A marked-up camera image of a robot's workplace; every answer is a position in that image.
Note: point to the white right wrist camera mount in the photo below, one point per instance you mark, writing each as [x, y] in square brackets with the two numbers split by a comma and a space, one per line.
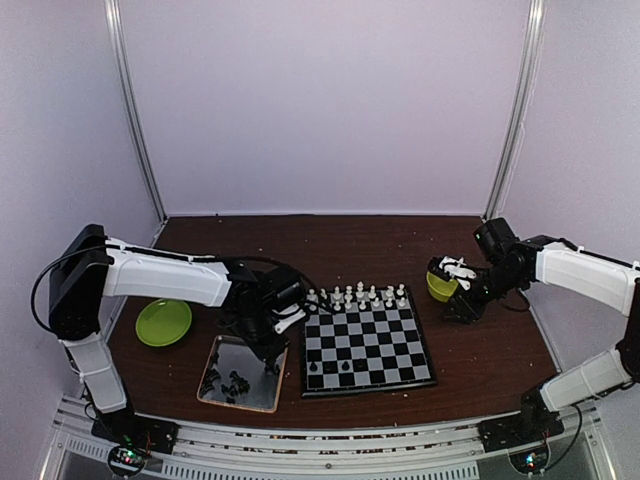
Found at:
[449, 268]

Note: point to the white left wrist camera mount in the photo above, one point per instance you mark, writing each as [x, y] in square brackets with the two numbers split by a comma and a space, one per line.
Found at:
[288, 317]

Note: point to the right aluminium frame post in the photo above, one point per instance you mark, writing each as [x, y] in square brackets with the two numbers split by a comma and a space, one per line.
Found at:
[522, 97]

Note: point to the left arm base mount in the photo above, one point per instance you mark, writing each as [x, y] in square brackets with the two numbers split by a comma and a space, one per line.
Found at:
[132, 452]

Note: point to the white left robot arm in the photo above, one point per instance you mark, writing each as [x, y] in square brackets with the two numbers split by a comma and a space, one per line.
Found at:
[256, 306]

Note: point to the black and grey chessboard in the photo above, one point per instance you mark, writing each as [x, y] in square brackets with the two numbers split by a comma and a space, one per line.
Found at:
[342, 326]

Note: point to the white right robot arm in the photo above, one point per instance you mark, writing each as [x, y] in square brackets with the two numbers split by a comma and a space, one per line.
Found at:
[516, 264]

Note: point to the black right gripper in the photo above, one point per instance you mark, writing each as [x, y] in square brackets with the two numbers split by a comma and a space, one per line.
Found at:
[461, 302]

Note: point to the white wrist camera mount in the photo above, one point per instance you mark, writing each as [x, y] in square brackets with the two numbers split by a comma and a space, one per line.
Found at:
[288, 317]
[449, 268]

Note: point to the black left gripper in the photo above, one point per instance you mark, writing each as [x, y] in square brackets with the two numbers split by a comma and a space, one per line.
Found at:
[270, 351]

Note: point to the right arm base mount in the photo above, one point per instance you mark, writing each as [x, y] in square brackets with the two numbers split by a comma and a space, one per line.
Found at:
[527, 446]

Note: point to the green plate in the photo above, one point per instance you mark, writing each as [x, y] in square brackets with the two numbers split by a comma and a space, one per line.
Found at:
[163, 322]

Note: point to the green bowl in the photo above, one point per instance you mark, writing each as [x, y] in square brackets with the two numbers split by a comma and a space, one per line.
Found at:
[441, 290]

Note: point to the metal tray with wood rim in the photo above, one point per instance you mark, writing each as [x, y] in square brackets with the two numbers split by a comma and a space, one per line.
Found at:
[234, 377]

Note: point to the aluminium front rail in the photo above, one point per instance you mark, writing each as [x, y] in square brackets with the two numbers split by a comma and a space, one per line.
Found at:
[446, 450]

